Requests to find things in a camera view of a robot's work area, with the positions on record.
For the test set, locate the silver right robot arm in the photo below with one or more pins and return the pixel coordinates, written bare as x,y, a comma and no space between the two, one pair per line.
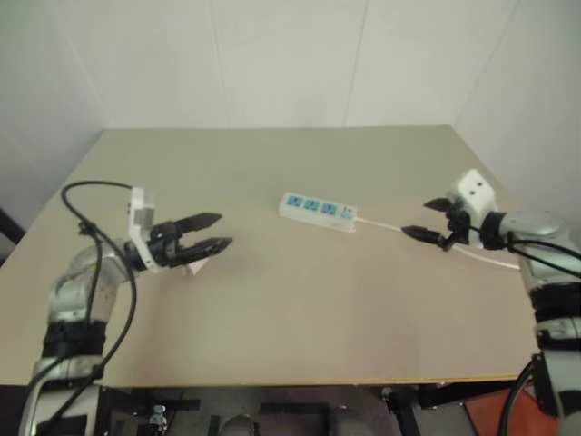
535,224

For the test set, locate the white power strip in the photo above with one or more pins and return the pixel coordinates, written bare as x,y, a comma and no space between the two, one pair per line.
318,213

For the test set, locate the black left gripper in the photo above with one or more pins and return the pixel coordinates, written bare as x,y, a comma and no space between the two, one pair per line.
165,243

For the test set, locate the white plug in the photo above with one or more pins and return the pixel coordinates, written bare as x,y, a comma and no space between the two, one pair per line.
195,268

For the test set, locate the dark grey rounded shape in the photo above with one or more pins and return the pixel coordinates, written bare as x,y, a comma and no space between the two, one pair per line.
240,427

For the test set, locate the orange object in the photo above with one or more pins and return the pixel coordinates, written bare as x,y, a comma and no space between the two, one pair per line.
490,413

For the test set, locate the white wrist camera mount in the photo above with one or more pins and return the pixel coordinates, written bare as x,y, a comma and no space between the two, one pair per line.
474,195
138,227

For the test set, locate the black object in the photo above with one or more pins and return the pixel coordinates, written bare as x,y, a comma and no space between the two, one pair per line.
9,236

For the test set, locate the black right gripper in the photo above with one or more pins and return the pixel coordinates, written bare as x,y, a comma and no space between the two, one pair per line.
458,227

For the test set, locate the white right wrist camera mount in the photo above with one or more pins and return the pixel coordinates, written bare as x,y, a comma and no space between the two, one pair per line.
474,195

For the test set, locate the black table frame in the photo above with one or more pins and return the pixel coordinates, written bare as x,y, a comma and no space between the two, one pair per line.
122,409

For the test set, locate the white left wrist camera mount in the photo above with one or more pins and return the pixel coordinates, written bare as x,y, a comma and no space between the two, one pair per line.
138,227

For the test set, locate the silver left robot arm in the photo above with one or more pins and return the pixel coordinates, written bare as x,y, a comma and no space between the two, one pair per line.
77,272

